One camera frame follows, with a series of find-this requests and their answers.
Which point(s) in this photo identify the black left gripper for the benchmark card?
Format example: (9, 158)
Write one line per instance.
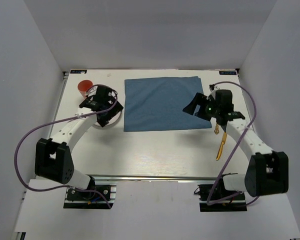
(103, 121)

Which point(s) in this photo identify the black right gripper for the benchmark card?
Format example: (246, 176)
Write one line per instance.
(199, 99)

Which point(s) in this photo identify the white plate with red characters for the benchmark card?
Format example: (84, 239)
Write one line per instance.
(112, 122)

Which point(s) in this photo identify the pink plastic cup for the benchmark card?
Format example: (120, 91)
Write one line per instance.
(84, 86)

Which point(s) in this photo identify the blue cloth napkin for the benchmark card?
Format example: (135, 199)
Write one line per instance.
(156, 104)

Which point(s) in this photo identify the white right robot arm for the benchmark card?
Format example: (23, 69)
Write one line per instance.
(268, 170)

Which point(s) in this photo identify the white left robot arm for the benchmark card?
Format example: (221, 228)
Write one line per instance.
(53, 156)

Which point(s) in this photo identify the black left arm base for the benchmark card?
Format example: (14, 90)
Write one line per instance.
(104, 200)

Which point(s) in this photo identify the gold fork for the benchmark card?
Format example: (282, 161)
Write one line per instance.
(216, 130)

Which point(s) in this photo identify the gold knife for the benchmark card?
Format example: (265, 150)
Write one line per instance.
(220, 150)

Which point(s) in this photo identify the right table corner label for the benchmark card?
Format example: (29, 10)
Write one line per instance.
(228, 73)

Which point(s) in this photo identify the table corner label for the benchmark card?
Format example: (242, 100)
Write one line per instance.
(228, 73)
(78, 71)

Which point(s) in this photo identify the left table corner label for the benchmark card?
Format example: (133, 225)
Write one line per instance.
(78, 71)

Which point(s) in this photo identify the aluminium table edge rail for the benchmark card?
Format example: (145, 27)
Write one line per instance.
(107, 177)

